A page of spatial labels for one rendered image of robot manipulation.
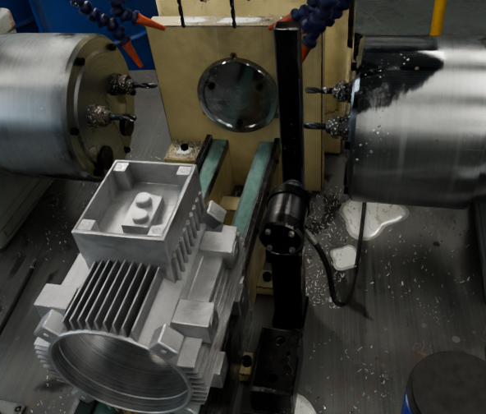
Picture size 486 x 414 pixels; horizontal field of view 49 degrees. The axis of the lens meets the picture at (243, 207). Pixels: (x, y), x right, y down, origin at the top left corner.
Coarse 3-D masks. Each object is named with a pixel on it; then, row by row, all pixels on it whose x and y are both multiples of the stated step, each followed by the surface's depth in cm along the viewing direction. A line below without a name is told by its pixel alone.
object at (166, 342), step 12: (216, 204) 64; (204, 216) 63; (216, 216) 63; (48, 312) 54; (48, 324) 53; (60, 324) 53; (48, 336) 53; (156, 336) 51; (168, 336) 51; (180, 336) 51; (156, 348) 50; (168, 348) 50; (180, 348) 51; (84, 396) 61; (192, 408) 58
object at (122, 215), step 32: (96, 192) 58; (128, 192) 63; (160, 192) 62; (192, 192) 60; (96, 224) 55; (128, 224) 57; (160, 224) 58; (192, 224) 60; (96, 256) 56; (128, 256) 55; (160, 256) 54
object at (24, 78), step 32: (0, 64) 83; (32, 64) 82; (64, 64) 81; (96, 64) 87; (0, 96) 82; (32, 96) 81; (64, 96) 80; (96, 96) 88; (128, 96) 99; (0, 128) 83; (32, 128) 82; (64, 128) 81; (96, 128) 89; (128, 128) 99; (0, 160) 88; (32, 160) 86; (64, 160) 85; (96, 160) 90
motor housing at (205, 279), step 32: (192, 256) 60; (96, 288) 53; (128, 288) 54; (160, 288) 55; (192, 288) 58; (224, 288) 61; (64, 320) 51; (96, 320) 50; (128, 320) 51; (160, 320) 53; (224, 320) 60; (64, 352) 59; (96, 352) 64; (128, 352) 66; (192, 352) 53; (96, 384) 62; (128, 384) 63; (160, 384) 63; (192, 384) 54
